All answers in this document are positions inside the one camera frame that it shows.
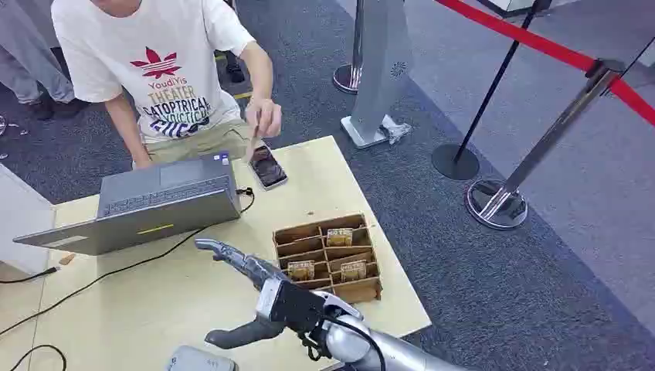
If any standing person in grey trousers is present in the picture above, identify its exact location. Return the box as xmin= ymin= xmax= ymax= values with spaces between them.
xmin=0 ymin=0 xmax=91 ymax=122

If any wooden compartment card box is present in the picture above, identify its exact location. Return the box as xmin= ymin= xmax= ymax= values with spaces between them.
xmin=272 ymin=213 xmax=384 ymax=305

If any black cable with plug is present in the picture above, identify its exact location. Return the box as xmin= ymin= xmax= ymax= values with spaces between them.
xmin=0 ymin=266 xmax=60 ymax=285

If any black stanchion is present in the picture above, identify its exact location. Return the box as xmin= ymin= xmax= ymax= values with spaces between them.
xmin=431 ymin=0 xmax=551 ymax=182

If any white cabinet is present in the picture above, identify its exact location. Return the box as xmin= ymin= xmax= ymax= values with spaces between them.
xmin=0 ymin=163 xmax=56 ymax=276

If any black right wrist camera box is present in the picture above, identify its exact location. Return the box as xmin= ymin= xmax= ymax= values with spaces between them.
xmin=255 ymin=278 xmax=327 ymax=335

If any grey laptop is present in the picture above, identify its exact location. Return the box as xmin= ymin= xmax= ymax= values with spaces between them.
xmin=12 ymin=152 xmax=243 ymax=257

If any black looped cable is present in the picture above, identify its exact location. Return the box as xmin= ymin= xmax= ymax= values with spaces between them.
xmin=8 ymin=344 xmax=68 ymax=371

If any person in white shirt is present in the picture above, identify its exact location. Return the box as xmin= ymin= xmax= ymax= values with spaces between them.
xmin=51 ymin=0 xmax=283 ymax=171

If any red barrier belt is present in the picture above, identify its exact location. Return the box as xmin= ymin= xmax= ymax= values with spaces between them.
xmin=435 ymin=0 xmax=655 ymax=128

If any thin black pole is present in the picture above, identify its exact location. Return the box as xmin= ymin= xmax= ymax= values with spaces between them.
xmin=601 ymin=36 xmax=655 ymax=97

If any pale grey rounded box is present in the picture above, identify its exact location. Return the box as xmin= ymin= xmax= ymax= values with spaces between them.
xmin=165 ymin=345 xmax=239 ymax=371

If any black laptop power cable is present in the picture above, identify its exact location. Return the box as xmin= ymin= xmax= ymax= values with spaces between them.
xmin=0 ymin=187 xmax=256 ymax=338

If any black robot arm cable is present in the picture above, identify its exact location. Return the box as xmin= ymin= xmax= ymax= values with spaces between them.
xmin=299 ymin=315 xmax=388 ymax=371

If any chrome stanchion with belt head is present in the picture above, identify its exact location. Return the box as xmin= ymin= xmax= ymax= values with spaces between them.
xmin=464 ymin=59 xmax=626 ymax=230

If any grey floor stand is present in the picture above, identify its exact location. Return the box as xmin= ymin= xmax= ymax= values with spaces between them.
xmin=341 ymin=0 xmax=413 ymax=150

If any white device with black base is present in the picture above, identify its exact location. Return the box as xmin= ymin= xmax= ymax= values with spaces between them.
xmin=478 ymin=0 xmax=555 ymax=19

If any crumpled clear plastic wrap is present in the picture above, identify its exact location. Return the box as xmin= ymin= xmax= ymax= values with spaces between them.
xmin=380 ymin=114 xmax=412 ymax=145

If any black smartphone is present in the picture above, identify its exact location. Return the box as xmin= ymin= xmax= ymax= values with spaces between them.
xmin=249 ymin=145 xmax=289 ymax=192

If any person's left hand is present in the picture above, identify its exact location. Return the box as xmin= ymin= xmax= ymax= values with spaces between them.
xmin=245 ymin=97 xmax=283 ymax=139

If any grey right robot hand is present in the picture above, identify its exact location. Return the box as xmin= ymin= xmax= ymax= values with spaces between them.
xmin=194 ymin=237 xmax=289 ymax=351

